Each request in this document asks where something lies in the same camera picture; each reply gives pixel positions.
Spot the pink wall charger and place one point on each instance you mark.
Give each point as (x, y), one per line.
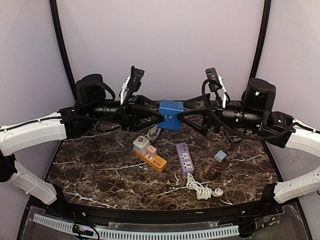
(151, 151)

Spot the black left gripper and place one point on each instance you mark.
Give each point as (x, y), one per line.
(131, 114)

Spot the purple power strip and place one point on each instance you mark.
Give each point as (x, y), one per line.
(185, 159)

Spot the light blue wall charger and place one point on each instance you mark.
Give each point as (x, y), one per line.
(220, 156)

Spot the white cube socket adapter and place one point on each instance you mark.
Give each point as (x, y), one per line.
(140, 145)

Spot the orange power strip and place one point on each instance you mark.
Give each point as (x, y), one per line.
(157, 162)

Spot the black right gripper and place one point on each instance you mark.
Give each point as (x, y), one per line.
(212, 112)

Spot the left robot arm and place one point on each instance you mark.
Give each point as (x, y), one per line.
(96, 102)

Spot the small circuit board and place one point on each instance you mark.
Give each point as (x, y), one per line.
(82, 231)

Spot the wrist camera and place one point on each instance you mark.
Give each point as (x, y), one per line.
(216, 86)
(132, 83)

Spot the right black frame post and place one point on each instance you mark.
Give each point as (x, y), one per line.
(261, 38)

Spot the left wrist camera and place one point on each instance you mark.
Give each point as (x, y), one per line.
(132, 83)

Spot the white slotted cable duct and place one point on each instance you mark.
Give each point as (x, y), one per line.
(130, 231)

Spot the black front rail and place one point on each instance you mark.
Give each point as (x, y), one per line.
(239, 213)

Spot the blue cube socket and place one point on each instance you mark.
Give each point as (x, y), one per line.
(170, 110)

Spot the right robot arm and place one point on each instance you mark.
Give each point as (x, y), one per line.
(253, 119)

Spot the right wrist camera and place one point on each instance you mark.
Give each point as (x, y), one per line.
(216, 86)

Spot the black frame post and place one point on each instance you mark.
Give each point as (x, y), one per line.
(62, 46)
(261, 38)

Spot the left black frame post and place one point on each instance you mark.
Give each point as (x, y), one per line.
(62, 46)

